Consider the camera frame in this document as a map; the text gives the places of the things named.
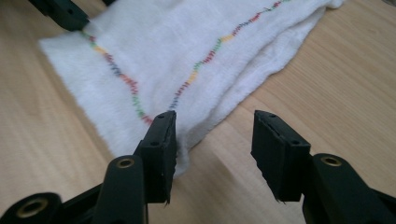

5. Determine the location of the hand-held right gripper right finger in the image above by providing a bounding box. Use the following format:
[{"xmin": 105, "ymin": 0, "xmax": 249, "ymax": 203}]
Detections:
[{"xmin": 250, "ymin": 109, "xmax": 312, "ymax": 203}]

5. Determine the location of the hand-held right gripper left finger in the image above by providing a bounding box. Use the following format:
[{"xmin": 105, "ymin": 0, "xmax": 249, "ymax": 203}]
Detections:
[{"xmin": 133, "ymin": 109, "xmax": 178, "ymax": 205}]

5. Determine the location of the white cloth with coloured stitching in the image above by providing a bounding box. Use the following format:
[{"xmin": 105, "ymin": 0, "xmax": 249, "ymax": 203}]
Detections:
[{"xmin": 38, "ymin": 0, "xmax": 346, "ymax": 180}]

